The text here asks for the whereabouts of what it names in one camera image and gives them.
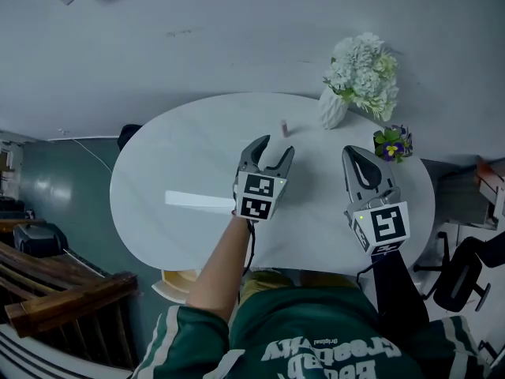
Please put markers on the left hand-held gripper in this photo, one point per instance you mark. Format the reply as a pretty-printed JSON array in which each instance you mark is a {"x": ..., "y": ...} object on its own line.
[{"x": 258, "y": 196}]

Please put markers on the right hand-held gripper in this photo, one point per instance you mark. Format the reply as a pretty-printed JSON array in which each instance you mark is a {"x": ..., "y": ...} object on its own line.
[{"x": 384, "y": 223}]

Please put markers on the small blurry brownish object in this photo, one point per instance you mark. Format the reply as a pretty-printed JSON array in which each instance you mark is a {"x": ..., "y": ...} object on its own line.
[{"x": 284, "y": 128}]

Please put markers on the white oval table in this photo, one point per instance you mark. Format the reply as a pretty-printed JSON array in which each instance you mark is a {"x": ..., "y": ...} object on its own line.
[{"x": 177, "y": 172}]

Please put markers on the person's right forearm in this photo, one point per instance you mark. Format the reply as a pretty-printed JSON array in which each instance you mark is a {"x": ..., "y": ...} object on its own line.
[{"x": 398, "y": 286}]

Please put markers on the person's left forearm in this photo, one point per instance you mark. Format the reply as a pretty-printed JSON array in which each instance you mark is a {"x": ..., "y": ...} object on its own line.
[{"x": 221, "y": 278}]

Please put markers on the purple flower potted plant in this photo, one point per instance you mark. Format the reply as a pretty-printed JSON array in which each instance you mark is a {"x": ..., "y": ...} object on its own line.
[{"x": 392, "y": 142}]

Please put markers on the grey low cabinet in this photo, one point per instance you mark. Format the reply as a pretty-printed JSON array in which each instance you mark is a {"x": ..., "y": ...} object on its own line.
[{"x": 461, "y": 196}]

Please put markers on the white flower bouquet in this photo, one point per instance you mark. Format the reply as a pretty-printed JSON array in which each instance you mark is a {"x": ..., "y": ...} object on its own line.
[{"x": 365, "y": 73}]

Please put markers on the person's khaki shorts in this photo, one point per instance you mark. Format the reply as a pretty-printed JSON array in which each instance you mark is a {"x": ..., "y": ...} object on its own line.
[{"x": 300, "y": 278}]

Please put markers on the red brown board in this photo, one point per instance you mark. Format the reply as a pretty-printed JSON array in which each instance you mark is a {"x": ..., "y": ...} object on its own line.
[{"x": 491, "y": 176}]

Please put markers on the black office chair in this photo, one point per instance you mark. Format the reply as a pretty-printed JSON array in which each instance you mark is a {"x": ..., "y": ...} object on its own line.
[{"x": 465, "y": 271}]

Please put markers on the black backpack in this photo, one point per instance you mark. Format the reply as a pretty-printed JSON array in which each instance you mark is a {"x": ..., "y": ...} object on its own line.
[{"x": 128, "y": 136}]

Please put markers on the person's green striped jersey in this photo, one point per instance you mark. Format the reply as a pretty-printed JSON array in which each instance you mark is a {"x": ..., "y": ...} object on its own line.
[{"x": 307, "y": 330}]

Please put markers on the brown wooden staircase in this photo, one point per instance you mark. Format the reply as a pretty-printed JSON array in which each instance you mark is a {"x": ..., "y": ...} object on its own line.
[{"x": 71, "y": 302}]

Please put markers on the black bag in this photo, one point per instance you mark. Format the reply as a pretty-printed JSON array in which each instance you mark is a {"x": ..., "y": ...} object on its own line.
[{"x": 35, "y": 239}]

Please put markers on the white dark striped panel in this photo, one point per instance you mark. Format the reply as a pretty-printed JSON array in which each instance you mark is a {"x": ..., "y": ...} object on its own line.
[{"x": 39, "y": 353}]

